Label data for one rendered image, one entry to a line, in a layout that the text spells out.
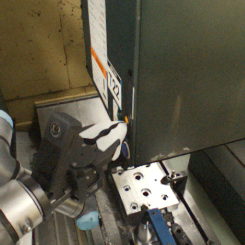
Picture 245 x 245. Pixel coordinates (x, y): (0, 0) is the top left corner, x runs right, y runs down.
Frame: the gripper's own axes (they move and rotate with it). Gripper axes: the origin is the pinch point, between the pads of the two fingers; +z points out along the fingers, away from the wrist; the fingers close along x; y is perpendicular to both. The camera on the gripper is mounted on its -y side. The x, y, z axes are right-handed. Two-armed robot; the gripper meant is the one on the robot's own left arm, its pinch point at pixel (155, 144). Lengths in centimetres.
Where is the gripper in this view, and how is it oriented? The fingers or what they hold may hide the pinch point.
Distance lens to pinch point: 102.6
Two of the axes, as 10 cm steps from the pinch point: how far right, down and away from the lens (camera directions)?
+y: 0.1, 7.7, 6.3
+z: 9.5, -2.0, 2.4
